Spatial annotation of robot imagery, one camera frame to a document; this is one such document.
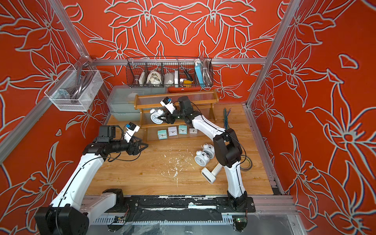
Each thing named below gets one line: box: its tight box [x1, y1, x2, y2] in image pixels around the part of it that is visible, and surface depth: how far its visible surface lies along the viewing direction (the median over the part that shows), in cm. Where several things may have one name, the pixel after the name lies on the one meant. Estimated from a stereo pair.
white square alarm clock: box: [167, 126, 178, 137], surface depth 99 cm
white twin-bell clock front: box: [149, 108, 165, 125], surface depth 85 cm
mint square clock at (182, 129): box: [178, 124, 188, 135], surface depth 100 cm
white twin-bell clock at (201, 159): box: [193, 149, 211, 167], surface depth 84 cm
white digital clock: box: [201, 166, 216, 185], surface depth 81 cm
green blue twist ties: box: [222, 107, 232, 130], surface depth 114 cm
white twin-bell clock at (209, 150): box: [202, 143, 215, 160], surface depth 86 cm
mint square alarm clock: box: [157, 129, 168, 140], surface depth 97 cm
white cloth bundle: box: [146, 70, 163, 87], surface depth 92 cm
